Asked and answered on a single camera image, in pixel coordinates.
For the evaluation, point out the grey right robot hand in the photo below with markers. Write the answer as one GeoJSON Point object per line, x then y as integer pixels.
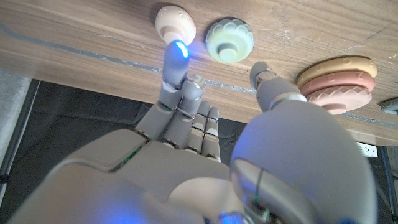
{"type": "Point", "coordinates": [171, 174]}

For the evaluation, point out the green toy disc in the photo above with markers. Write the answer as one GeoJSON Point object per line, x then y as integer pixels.
{"type": "Point", "coordinates": [229, 37]}

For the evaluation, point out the pink toy disc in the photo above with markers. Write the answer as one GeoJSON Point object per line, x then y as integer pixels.
{"type": "Point", "coordinates": [339, 95]}

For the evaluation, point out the red toy disc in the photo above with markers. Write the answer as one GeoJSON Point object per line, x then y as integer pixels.
{"type": "Point", "coordinates": [339, 80]}

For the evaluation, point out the small cream toy disc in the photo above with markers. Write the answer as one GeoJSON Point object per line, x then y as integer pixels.
{"type": "Point", "coordinates": [174, 21]}

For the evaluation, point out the large orange toy disc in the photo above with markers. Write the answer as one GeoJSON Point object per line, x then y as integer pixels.
{"type": "Point", "coordinates": [339, 66]}

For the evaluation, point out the black curtain backdrop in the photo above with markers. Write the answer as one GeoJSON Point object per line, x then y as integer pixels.
{"type": "Point", "coordinates": [77, 124]}

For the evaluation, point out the black backdrop pole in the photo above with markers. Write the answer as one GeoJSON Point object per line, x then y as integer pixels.
{"type": "Point", "coordinates": [388, 174]}
{"type": "Point", "coordinates": [17, 133]}

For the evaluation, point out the white power strip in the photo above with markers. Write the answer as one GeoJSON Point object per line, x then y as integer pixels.
{"type": "Point", "coordinates": [368, 150]}

